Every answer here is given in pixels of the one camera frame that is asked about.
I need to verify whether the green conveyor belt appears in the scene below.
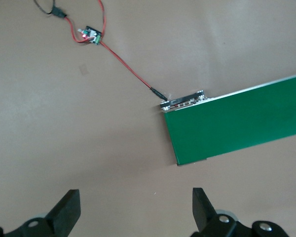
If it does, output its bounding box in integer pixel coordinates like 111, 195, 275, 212
159, 72, 296, 167

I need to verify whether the small blue controller board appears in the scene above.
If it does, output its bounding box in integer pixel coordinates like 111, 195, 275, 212
78, 25, 103, 46

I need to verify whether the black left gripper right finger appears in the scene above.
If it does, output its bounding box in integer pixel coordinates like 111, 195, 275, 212
191, 187, 291, 237

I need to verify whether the red and black wire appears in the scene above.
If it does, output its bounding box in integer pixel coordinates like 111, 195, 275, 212
65, 0, 169, 101

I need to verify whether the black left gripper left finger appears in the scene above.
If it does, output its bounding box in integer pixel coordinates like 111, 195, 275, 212
0, 189, 82, 237

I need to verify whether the black looped cable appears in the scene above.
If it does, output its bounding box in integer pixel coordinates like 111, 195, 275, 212
33, 0, 67, 18

